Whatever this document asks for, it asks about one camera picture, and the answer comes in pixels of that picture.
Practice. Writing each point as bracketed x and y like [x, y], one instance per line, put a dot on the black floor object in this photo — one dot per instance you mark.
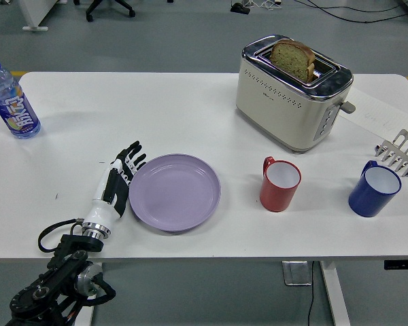
[239, 8]

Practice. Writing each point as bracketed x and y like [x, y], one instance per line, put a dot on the white paper sheet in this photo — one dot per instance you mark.
[377, 108]

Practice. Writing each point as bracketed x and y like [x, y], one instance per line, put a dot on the black office chair base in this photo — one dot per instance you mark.
[109, 6]

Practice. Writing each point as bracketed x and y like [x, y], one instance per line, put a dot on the white desk foot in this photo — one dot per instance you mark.
[37, 20]

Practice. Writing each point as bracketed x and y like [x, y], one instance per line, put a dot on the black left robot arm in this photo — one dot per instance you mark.
[64, 268]

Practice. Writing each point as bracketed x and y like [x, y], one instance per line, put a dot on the metal toast rack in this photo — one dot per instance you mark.
[404, 142]

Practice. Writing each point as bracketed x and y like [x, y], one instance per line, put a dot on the red mug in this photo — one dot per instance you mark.
[275, 197]

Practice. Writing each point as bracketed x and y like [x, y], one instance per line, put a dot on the cream and chrome toaster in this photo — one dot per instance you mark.
[282, 108]

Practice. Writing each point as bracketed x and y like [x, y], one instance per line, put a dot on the blue mug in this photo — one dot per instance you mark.
[367, 200]

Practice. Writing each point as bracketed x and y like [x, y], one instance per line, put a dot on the blue-label drink bottle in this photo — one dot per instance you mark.
[17, 108]

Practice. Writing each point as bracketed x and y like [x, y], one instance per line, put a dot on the brown bread slice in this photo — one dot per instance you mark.
[289, 59]

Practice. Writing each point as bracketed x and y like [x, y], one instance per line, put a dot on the black table control panel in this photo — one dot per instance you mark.
[403, 265]

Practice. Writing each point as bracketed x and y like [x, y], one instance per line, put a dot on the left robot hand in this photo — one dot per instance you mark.
[103, 203]

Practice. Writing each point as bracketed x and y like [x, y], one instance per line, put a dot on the purple plate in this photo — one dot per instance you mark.
[175, 193]

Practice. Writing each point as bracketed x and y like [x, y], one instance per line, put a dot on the metal floor plate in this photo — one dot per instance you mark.
[296, 273]

